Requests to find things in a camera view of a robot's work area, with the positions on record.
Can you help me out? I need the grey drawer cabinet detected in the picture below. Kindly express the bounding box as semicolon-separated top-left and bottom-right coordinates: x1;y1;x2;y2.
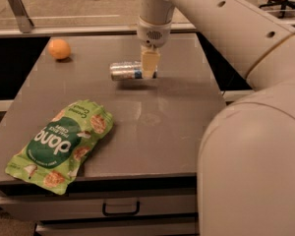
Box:
0;33;224;236

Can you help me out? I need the black drawer handle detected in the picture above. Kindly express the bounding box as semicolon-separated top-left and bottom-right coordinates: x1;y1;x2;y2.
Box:
101;201;141;216

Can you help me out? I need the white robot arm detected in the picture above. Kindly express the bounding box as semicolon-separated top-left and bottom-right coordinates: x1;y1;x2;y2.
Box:
138;0;295;236

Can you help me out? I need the silver redbull can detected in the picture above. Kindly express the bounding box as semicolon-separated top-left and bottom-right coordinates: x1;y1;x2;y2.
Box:
109;61;158;82

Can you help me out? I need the green rice chips bag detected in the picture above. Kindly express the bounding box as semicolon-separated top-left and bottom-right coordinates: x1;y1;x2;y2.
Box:
5;100;113;195

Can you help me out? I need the left metal railing bracket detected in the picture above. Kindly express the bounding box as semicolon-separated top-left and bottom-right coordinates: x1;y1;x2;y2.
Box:
7;0;34;33

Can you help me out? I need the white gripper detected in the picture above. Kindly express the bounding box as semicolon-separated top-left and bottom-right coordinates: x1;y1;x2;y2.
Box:
137;18;171;79

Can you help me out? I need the orange fruit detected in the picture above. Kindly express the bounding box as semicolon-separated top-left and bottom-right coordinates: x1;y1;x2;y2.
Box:
47;39;71;60

